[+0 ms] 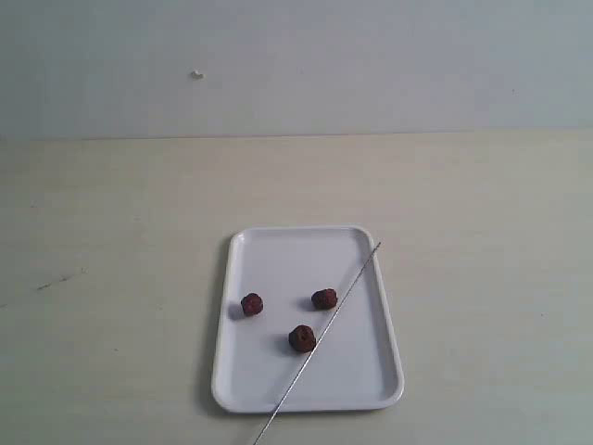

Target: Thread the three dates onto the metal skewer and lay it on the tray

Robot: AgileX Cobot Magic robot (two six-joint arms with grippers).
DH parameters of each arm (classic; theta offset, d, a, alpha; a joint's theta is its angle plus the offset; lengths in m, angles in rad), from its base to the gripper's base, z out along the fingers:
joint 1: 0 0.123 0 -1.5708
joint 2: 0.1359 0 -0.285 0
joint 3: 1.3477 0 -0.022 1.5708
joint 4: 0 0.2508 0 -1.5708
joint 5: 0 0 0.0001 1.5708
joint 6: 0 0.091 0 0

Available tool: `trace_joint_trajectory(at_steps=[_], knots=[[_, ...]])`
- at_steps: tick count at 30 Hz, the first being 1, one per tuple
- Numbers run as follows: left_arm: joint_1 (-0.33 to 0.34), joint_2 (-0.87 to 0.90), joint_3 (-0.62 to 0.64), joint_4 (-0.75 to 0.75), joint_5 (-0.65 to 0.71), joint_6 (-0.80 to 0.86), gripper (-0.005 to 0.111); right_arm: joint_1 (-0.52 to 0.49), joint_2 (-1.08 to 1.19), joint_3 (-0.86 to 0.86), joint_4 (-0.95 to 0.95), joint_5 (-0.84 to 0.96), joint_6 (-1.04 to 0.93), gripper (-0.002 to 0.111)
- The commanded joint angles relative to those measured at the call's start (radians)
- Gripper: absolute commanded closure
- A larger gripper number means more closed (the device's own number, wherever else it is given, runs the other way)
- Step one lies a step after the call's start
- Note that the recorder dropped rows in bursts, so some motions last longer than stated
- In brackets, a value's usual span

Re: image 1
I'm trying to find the dried red date front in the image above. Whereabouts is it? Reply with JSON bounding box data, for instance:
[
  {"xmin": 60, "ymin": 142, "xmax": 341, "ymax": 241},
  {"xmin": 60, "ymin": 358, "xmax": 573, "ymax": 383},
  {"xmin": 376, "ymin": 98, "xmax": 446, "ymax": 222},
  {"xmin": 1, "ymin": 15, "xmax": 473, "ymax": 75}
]
[{"xmin": 288, "ymin": 324, "xmax": 317, "ymax": 353}]

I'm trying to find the white plastic tray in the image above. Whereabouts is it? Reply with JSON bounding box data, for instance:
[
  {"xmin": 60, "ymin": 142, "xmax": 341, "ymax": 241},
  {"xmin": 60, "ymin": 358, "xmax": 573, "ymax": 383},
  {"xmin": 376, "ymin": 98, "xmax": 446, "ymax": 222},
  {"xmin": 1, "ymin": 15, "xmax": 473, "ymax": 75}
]
[{"xmin": 210, "ymin": 224, "xmax": 405, "ymax": 414}]

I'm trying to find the thin metal skewer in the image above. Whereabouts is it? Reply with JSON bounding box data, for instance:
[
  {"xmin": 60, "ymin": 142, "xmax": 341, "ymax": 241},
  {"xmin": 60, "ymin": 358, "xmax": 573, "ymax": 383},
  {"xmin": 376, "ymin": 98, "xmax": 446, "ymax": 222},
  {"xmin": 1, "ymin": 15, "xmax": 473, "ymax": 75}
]
[{"xmin": 252, "ymin": 241, "xmax": 383, "ymax": 445}]

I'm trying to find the dried red date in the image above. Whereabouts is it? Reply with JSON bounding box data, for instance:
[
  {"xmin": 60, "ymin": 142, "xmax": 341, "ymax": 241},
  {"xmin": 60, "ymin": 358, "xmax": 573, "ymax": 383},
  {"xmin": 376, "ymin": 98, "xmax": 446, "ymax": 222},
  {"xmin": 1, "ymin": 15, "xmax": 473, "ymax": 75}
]
[
  {"xmin": 311, "ymin": 288, "xmax": 338, "ymax": 311},
  {"xmin": 241, "ymin": 293, "xmax": 264, "ymax": 317},
  {"xmin": 288, "ymin": 324, "xmax": 317, "ymax": 353}
]

